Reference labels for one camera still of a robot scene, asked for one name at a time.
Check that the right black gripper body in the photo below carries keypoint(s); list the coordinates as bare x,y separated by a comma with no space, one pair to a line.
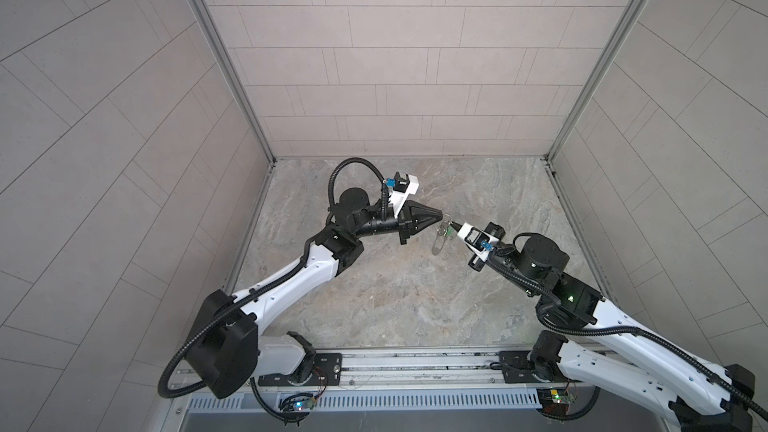
476,263

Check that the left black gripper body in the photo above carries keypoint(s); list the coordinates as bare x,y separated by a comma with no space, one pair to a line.
399,227

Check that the metal key holder plate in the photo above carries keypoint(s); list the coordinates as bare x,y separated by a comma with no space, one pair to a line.
440,239

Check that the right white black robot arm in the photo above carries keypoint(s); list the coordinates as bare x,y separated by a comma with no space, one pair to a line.
589,339

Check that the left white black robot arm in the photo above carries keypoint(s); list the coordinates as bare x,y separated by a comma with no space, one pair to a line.
227,348

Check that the right circuit board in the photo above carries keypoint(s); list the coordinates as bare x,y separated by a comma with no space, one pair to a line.
555,402

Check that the circuit board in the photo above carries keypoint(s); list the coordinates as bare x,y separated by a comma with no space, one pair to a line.
555,402
298,403

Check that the perforated vent strip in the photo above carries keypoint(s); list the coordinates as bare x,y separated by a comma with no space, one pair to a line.
387,400

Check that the left circuit board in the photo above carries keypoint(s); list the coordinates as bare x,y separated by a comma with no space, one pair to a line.
298,403

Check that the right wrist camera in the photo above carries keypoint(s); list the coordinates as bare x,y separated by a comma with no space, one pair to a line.
481,242

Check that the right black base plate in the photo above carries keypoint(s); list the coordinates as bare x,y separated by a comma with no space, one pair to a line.
517,368

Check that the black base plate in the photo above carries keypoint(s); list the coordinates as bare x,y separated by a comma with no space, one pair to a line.
517,368
323,369

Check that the aluminium mounting rail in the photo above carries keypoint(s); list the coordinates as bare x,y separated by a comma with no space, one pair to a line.
459,368

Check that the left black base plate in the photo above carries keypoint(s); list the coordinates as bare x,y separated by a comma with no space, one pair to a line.
323,369

